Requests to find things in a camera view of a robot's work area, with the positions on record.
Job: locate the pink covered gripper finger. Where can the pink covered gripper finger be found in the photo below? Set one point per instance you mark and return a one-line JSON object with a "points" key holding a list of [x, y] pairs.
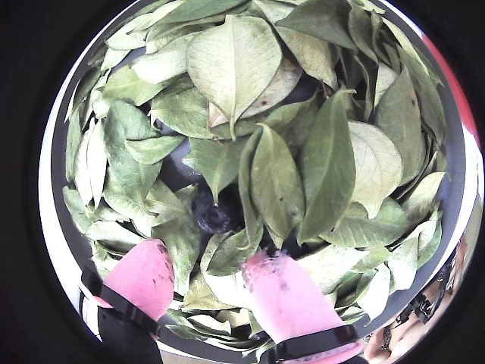
{"points": [[140, 280], [288, 303]]}

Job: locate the dark blueberry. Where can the dark blueberry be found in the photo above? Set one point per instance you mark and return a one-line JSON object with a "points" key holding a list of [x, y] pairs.
{"points": [[212, 218]]}

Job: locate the dark grey round bowl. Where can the dark grey round bowl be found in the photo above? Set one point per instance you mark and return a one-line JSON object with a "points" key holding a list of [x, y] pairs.
{"points": [[57, 182]]}

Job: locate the green leaves pile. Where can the green leaves pile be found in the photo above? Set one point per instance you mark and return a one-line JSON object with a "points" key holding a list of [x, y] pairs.
{"points": [[329, 170]]}

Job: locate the red collapsible silicone cup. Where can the red collapsible silicone cup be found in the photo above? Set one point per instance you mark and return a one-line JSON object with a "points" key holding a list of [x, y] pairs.
{"points": [[460, 95]]}

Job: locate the seated person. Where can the seated person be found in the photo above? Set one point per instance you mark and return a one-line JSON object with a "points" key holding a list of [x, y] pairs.
{"points": [[379, 343]]}

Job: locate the black handheld device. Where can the black handheld device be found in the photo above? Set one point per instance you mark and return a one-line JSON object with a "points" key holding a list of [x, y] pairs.
{"points": [[418, 307]]}

